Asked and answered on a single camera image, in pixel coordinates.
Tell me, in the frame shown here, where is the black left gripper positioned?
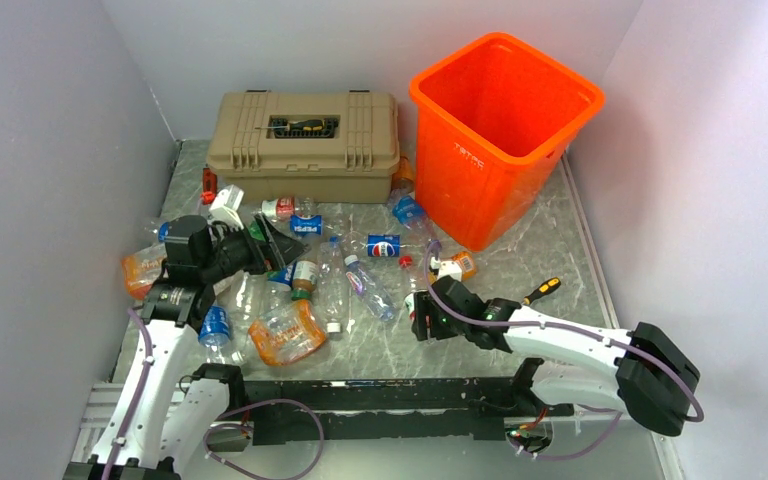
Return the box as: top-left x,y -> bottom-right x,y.
199,213 -> 309,284

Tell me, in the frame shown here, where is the clear purple label water bottle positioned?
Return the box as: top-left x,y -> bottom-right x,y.
344,255 -> 396,322

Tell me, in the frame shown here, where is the small orange juice bottle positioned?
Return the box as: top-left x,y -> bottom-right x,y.
450,250 -> 477,281

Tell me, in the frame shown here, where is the large orange label bottle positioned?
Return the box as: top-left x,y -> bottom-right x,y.
248,299 -> 327,366

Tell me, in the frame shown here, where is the pepsi bottle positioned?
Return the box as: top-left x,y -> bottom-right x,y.
338,232 -> 423,258
290,215 -> 324,237
140,217 -> 169,244

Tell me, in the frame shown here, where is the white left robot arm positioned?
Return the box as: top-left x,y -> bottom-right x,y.
64,214 -> 309,479

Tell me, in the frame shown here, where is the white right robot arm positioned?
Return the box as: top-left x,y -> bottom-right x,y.
405,277 -> 704,437

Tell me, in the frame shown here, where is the blue label bottle near bin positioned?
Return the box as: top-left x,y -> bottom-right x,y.
386,189 -> 438,248

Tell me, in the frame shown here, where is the orange plastic bin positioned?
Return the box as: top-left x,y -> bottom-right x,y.
409,32 -> 605,251

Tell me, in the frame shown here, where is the green cap brown bottle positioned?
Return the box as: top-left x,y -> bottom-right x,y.
291,260 -> 319,301

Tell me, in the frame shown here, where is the red label clear bottle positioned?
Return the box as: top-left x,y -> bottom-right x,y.
253,196 -> 317,222

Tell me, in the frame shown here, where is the tan plastic toolbox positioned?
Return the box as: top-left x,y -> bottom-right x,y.
206,90 -> 401,204

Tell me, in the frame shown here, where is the blue label bottle front left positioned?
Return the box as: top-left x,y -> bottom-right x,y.
198,305 -> 231,351

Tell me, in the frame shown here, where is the black yellow screwdriver on toolbox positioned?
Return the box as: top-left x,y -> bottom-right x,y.
266,118 -> 325,131

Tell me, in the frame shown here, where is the yellow black screwdriver on table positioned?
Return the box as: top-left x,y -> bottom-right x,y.
522,277 -> 561,306

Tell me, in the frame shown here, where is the orange bottle behind toolbox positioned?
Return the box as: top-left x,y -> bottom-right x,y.
391,155 -> 415,193

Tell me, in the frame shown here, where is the crushed orange label bottle left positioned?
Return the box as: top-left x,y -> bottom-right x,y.
120,243 -> 167,300

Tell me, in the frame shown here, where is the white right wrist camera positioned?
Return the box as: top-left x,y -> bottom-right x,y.
428,257 -> 465,282

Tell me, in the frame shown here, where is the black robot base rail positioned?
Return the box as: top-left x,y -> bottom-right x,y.
223,377 -> 573,446

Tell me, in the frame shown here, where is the red handled tool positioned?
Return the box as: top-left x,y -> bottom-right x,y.
200,167 -> 218,205

